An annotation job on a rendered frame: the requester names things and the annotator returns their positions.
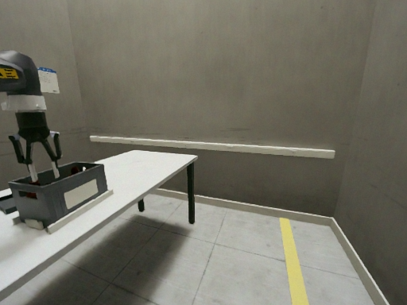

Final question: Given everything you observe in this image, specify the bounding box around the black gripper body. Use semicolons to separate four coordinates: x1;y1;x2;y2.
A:
15;112;50;143

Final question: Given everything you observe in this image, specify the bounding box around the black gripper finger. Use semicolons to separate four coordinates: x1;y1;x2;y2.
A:
37;131;62;178
9;133;38;182

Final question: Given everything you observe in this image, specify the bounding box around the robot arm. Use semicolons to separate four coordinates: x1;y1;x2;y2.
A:
0;50;46;113

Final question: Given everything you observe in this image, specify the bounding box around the grey plastic crate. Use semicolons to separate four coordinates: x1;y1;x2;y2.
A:
8;161;108;229

